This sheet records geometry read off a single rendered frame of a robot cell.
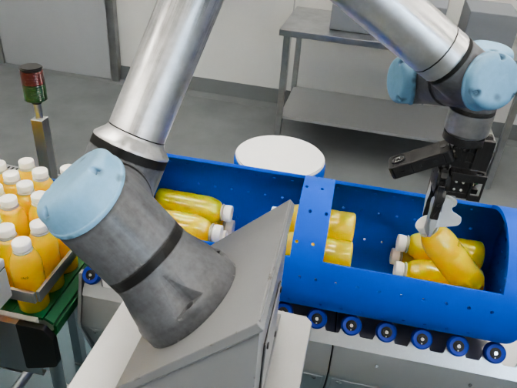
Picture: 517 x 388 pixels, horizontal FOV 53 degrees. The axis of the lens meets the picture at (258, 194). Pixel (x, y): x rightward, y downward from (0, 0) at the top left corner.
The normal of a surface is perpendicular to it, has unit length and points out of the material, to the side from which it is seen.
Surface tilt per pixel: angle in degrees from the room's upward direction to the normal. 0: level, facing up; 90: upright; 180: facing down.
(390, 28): 108
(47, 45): 90
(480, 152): 90
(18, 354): 90
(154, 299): 65
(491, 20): 90
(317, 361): 70
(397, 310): 102
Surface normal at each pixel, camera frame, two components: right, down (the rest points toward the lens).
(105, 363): 0.07, -0.84
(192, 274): 0.37, -0.39
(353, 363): -0.16, 0.21
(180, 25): 0.18, 0.22
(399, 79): -0.98, 0.04
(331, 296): -0.20, 0.65
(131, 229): 0.50, -0.06
